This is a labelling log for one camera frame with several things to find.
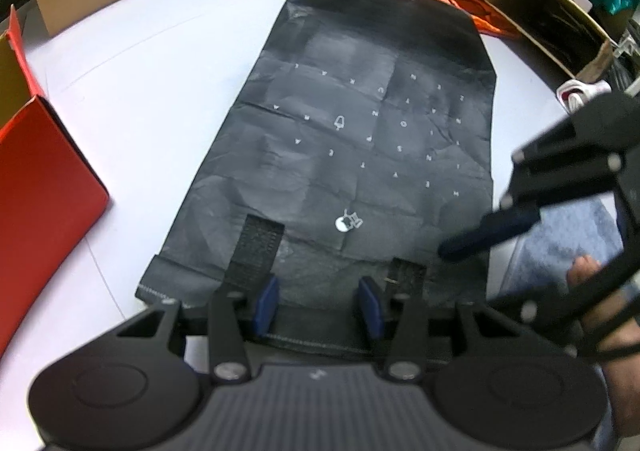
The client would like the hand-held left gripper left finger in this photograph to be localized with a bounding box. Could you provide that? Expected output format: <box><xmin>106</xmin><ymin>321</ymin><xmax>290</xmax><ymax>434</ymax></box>
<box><xmin>116</xmin><ymin>275</ymin><xmax>281</xmax><ymax>384</ymax></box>

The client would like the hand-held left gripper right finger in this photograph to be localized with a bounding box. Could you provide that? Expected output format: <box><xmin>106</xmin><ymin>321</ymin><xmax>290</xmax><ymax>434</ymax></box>
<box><xmin>354</xmin><ymin>275</ymin><xmax>523</xmax><ymax>383</ymax></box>

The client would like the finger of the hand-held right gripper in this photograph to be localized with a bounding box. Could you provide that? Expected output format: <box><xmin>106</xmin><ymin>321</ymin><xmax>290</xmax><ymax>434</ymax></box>
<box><xmin>487</xmin><ymin>251</ymin><xmax>640</xmax><ymax>363</ymax></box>
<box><xmin>439</xmin><ymin>117</ymin><xmax>627</xmax><ymax>263</ymax></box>

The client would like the black shopping bag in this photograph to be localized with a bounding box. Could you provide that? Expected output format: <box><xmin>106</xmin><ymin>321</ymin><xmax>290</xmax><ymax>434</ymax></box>
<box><xmin>134</xmin><ymin>0</ymin><xmax>498</xmax><ymax>362</ymax></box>

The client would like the red shoe box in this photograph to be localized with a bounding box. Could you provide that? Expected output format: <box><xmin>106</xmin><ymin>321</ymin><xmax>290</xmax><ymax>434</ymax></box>
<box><xmin>0</xmin><ymin>3</ymin><xmax>111</xmax><ymax>357</ymax></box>

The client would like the person's right forearm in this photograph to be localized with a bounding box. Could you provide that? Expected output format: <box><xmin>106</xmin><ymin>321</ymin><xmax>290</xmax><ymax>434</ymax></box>
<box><xmin>602</xmin><ymin>366</ymin><xmax>640</xmax><ymax>451</ymax></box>

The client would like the person's right hand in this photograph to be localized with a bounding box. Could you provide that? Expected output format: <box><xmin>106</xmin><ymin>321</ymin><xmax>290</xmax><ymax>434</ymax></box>
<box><xmin>567</xmin><ymin>255</ymin><xmax>640</xmax><ymax>374</ymax></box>

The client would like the white red object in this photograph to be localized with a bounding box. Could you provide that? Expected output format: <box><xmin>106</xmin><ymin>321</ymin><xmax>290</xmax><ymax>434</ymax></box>
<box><xmin>556</xmin><ymin>78</ymin><xmax>613</xmax><ymax>110</ymax></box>

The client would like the blue grey cloth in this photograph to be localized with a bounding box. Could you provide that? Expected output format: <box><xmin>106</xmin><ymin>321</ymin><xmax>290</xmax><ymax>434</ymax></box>
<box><xmin>487</xmin><ymin>196</ymin><xmax>626</xmax><ymax>317</ymax></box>

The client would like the open cardboard box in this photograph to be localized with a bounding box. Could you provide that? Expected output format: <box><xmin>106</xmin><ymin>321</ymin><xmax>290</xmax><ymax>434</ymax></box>
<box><xmin>482</xmin><ymin>0</ymin><xmax>626</xmax><ymax>82</ymax></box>

